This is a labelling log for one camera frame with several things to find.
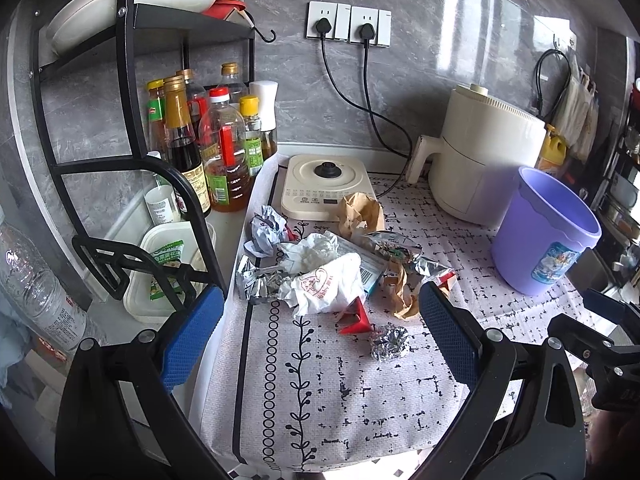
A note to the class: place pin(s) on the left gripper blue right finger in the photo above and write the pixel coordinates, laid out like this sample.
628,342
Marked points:
522,417

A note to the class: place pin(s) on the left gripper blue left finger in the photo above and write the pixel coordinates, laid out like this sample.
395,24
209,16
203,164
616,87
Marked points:
95,437

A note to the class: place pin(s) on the red paper piece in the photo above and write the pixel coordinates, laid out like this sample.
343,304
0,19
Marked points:
354,320

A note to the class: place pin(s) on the white tissue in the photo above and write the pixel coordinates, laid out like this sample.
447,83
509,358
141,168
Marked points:
309,253

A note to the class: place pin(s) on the shiny snack foil bag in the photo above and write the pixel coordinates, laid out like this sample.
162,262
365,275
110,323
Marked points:
401,249

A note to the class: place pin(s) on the blue white cardboard box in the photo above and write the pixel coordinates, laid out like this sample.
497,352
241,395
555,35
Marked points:
372,267

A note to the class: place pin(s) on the purple plastic trash bucket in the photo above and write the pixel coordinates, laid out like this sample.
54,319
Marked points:
546,229

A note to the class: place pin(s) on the black metal kitchen rack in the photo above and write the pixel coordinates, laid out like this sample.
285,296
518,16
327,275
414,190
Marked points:
109,262

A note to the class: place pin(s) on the small foil ball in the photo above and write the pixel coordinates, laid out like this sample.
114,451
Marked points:
389,342

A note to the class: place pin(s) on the clear plastic water bottle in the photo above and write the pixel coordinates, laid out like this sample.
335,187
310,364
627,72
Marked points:
40,296

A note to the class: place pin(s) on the brown paper scrap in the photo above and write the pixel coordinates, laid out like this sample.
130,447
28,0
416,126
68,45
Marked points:
395,283

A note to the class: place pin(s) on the crumpled silver foil wrapper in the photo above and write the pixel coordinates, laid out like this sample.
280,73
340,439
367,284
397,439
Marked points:
259,284

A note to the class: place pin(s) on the yellow dish soap bottle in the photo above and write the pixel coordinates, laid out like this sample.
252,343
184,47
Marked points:
553,152

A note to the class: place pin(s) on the small white cap jar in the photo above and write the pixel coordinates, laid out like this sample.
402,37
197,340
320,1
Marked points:
161,205

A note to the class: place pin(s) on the white red printed paper bag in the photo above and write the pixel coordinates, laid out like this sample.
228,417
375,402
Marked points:
331,288

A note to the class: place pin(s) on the crumpled white blue wrapper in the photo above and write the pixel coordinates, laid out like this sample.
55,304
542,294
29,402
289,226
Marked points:
268,230

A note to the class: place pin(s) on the hanging beige bags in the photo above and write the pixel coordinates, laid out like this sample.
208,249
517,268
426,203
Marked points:
576,118

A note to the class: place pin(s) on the white air fryer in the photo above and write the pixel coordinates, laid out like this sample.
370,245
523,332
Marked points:
475,159

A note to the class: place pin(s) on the crumpled brown paper bag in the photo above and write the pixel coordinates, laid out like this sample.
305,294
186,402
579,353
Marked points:
359,213

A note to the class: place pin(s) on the dark soy sauce bottle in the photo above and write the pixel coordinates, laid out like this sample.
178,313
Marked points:
183,151

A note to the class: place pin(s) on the red cap oil bottle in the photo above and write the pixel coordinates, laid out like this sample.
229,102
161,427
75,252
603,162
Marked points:
221,135

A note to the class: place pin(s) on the cream induction cooker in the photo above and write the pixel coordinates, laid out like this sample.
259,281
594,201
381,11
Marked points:
315,185

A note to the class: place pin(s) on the green label sauce bottle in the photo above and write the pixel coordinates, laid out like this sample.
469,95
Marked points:
156,117

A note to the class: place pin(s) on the yellow cap green label bottle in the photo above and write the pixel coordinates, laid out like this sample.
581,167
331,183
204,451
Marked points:
249,109

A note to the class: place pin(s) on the white top oil sprayer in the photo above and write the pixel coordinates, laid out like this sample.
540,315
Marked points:
266,91

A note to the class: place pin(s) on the gold cap clear bottle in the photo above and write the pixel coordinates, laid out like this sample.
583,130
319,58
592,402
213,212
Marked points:
231,78

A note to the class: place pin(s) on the red container on rack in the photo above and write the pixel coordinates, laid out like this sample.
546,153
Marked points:
222,9

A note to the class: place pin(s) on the right white wall socket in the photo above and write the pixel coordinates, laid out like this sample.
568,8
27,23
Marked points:
379,21

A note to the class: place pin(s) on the white wall socket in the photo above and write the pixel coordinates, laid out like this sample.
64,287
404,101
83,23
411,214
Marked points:
379,21
336,14

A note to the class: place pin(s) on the left white wall socket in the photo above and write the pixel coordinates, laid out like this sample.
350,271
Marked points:
336,14

